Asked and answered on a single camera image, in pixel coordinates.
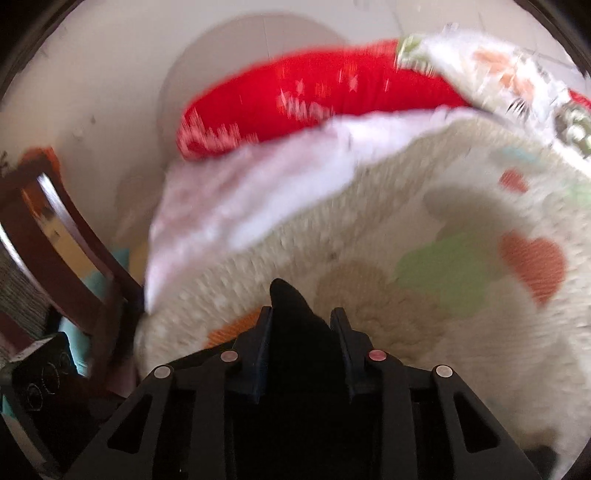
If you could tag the dark wooden chair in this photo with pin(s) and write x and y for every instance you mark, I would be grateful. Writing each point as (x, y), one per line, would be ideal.
(60, 249)

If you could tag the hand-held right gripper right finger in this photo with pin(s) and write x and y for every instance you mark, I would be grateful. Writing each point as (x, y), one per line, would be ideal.
(344, 355)

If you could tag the green patterned bolster pillow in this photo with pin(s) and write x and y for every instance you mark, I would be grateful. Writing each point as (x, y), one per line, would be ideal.
(575, 124)

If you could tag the white floral pillow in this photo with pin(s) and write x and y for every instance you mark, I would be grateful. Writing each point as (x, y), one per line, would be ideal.
(508, 78)

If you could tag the red printed pillow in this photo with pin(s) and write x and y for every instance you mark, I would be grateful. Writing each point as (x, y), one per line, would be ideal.
(323, 97)

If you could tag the white pink blanket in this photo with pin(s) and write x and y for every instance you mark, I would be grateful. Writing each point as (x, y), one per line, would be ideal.
(258, 184)

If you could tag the heart print quilt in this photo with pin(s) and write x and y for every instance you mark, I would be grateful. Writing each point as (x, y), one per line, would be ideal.
(415, 240)

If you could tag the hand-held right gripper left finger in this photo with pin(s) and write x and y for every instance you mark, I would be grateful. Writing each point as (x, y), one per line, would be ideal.
(261, 360)

